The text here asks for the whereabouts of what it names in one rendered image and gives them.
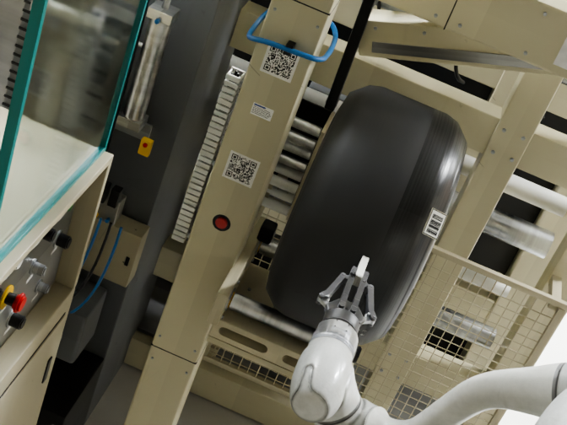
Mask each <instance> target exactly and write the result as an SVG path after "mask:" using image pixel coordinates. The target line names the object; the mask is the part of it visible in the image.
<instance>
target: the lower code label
mask: <svg viewBox="0 0 567 425"><path fill-rule="evenodd" d="M259 165H260V162H258V161H256V160H254V159H251V158H248V157H246V156H245V155H242V154H240V153H237V152H235V151H233V150H231V151H230V154H229V157H228V160H227V163H226V165H225V168H224V172H223V174H222V176H223V177H225V178H228V179H230V180H233V181H235V182H237V183H239V184H242V185H243V186H247V187H249V188H251V186H252V184H253V181H254V179H255V177H256V174H257V171H258V168H259Z"/></svg>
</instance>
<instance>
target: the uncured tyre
mask: <svg viewBox="0 0 567 425"><path fill-rule="evenodd" d="M466 151H467V140H466V138H465V137H464V134H463V132H462V129H461V127H460V125H459V123H458V122H457V121H456V120H454V119H453V118H452V117H451V116H449V115H448V114H446V113H444V112H442V111H440V110H437V109H435V108H432V107H430V106H428V105H425V104H422V103H420V102H418V101H416V100H413V99H410V98H408V97H407V96H404V95H402V94H399V93H397V92H394V91H392V90H390V89H387V88H385V87H381V86H375V85H368V86H365V87H363V88H361V89H356V90H354V91H352V92H349V94H348V96H347V97H346V99H345V100H344V102H343V103H342V104H341V106H340V107H339V109H338V110H337V113H336V114H335V116H334V117H333V119H332V122H331V124H330V126H329V127H328V129H327V133H326V135H325V137H324V138H323V140H322V142H321V146H320V147H319V149H318V151H317V154H316V156H315V158H314V161H313V163H312V165H311V167H310V170H309V172H308V174H307V176H306V178H305V182H304V184H303V185H302V188H301V190H300V194H299V195H298V197H297V200H296V202H295V204H294V207H293V210H292V212H291V214H290V216H289V220H288V222H287V223H286V226H285V228H284V231H283V234H282V236H281V239H280V241H279V243H278V247H277V249H276V251H275V254H274V257H273V260H272V263H271V266H270V270H269V274H268V278H267V285H266V290H267V293H268V295H269V297H270V299H271V301H272V303H273V306H274V308H275V309H277V310H278V311H279V312H281V313H282V314H283V315H285V316H287V317H289V318H291V319H293V320H297V321H298V322H300V323H303V324H305V325H308V326H310V327H312V328H314V329H316V328H317V327H318V324H319V323H320V322H322V319H323V317H324V314H325V313H324V307H323V305H322V304H317V303H316V301H315V300H313V299H317V298H318V295H319V293H321V292H323V291H325V290H327V289H328V288H329V287H330V285H331V284H332V283H333V282H334V281H335V280H336V279H337V277H338V276H339V275H340V274H341V273H342V272H344V273H345V274H346V275H349V273H350V272H351V269H352V267H353V266H356V267H358V265H359V263H360V261H361V258H362V256H366V257H369V261H368V264H367V266H366V268H365V270H366V271H367V272H368V273H369V276H368V279H367V283H368V284H371V285H373V286H374V311H375V314H376V317H377V319H376V321H375V323H374V325H373V326H372V327H369V326H368V325H367V324H363V325H362V327H360V328H362V329H367V330H369V331H368V333H367V334H366V336H358V339H359V341H358V345H364V344H366V343H369V342H373V341H376V340H378V339H381V338H382V337H384V336H385V334H386V333H387V332H388V331H389V330H390V328H391V326H392V324H393V323H394V321H395V320H396V318H397V317H398V315H399V314H400V312H401V311H402V308H403V307H404V305H405V303H406V302H407V301H408V298H409V296H410V294H411V292H412V291H413V289H414V287H415V285H416V283H417V281H418V279H419V276H420V274H421V272H422V270H423V269H424V266H425V264H426V261H427V260H428V258H429V255H430V252H431V251H432V249H433V247H434V244H435V241H436V240H435V239H432V238H430V237H429V236H427V235H425V234H422V232H423V229H424V225H425V224H426V222H427V219H428V217H429V214H430V212H431V209H432V208H434V209H436V210H438V211H440V212H442V213H444V214H447V212H448V210H449V207H450V205H451V201H452V198H453V196H454V194H455V191H456V187H457V184H458V181H459V178H460V174H461V171H462V166H463V162H464V159H465V155H466ZM295 291H297V292H299V293H302V294H304V295H306V296H309V297H311V298H313V299H310V298H307V297H306V296H304V295H302V294H299V293H296V292H295Z"/></svg>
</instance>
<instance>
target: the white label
mask: <svg viewBox="0 0 567 425"><path fill-rule="evenodd" d="M446 218H447V215H446V214H444V213H442V212H440V211H438V210H436V209H434V208H432V209H431V212H430V214H429V217H428V219H427V222H426V224H425V225H424V229H423V232H422V234H425V235H427V236H429V237H430V238H432V239H435V240H437V239H438V238H439V235H440V232H441V230H442V228H443V225H444V223H445V221H446Z"/></svg>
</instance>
